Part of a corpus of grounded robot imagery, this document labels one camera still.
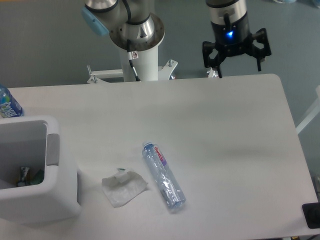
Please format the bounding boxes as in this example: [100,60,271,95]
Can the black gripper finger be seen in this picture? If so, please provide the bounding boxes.
[250,28,272,72]
[202,41,227,78]

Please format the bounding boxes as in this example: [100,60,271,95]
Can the white furniture frame at right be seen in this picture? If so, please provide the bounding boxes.
[295,85,320,135]

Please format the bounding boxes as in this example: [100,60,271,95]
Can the black object at table edge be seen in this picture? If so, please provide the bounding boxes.
[302,202,320,229]

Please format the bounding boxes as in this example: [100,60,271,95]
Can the white trash can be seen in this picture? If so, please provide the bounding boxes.
[0,115,81,224]

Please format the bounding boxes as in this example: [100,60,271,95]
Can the wrappers inside trash can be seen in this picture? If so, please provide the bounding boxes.
[16,166,45,187]

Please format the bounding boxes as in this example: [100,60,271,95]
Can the clear plastic water bottle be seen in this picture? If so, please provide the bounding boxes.
[142,141,186,212]

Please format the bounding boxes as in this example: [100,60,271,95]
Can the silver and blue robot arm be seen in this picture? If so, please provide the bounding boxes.
[81,0,272,82]

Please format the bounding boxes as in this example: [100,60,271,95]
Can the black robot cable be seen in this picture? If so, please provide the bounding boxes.
[125,39,141,82]

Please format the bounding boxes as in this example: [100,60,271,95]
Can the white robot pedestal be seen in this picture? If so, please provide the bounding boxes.
[87,47,178,84]

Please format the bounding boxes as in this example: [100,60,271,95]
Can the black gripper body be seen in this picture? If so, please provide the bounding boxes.
[211,21,253,58]

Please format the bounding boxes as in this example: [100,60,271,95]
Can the blue labelled water bottle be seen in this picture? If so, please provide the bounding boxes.
[0,84,25,118]

